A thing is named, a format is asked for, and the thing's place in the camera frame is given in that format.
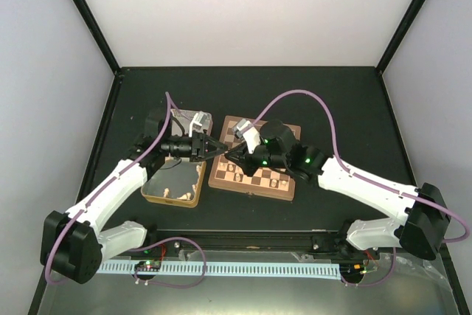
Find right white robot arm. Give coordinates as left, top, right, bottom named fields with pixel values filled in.
left=224, top=119, right=451, bottom=260

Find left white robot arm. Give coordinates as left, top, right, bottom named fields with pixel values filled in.
left=40, top=108, right=228, bottom=285

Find cream chess pieces pile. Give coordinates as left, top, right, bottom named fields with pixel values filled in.
left=164, top=164, right=202, bottom=201

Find left small circuit board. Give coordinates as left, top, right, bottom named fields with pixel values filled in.
left=134, top=260, right=161, bottom=272

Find small circuit board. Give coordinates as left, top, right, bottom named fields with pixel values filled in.
left=346, top=263, right=378, bottom=275
left=134, top=260, right=161, bottom=272

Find right small circuit board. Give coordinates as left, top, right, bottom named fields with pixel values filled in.
left=346, top=263, right=378, bottom=275

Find wooden chessboard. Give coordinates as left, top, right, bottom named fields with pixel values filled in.
left=208, top=115, right=301, bottom=201

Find gold tin box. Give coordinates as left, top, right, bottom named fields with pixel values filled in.
left=141, top=157, right=207, bottom=208

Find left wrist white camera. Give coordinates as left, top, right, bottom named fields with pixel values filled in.
left=189, top=111, right=208, bottom=137

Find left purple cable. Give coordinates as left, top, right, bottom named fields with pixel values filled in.
left=44, top=91, right=178, bottom=285

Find purple cable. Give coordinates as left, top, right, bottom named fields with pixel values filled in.
left=252, top=89, right=471, bottom=288
left=44, top=91, right=178, bottom=285

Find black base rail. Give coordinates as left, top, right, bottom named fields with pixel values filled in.
left=145, top=229, right=355, bottom=260

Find light blue slotted cable duct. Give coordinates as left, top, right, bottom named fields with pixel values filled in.
left=97, top=260, right=341, bottom=280

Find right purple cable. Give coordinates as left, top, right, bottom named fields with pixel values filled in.
left=252, top=89, right=471, bottom=288

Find left black frame post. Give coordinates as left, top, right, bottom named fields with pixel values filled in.
left=72, top=0, right=121, bottom=75

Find black frame post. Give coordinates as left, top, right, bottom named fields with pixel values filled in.
left=72, top=0, right=121, bottom=75
left=375, top=0, right=426, bottom=75

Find right black frame post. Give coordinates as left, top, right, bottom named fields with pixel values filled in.
left=375, top=0, right=426, bottom=75

